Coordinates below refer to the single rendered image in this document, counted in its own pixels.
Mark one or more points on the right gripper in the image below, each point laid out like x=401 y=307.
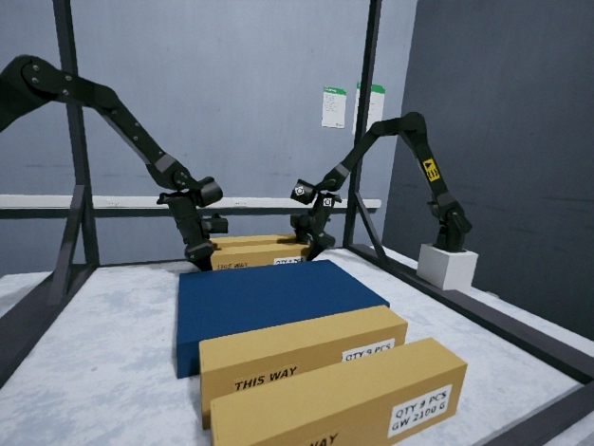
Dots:
x=191 y=231

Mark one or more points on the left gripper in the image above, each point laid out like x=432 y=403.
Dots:
x=323 y=240

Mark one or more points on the brown cardboard carton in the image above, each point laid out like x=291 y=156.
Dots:
x=241 y=241
x=375 y=400
x=260 y=255
x=245 y=360

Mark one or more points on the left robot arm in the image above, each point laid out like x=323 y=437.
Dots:
x=444 y=206

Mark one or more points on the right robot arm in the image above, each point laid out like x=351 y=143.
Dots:
x=29 y=82

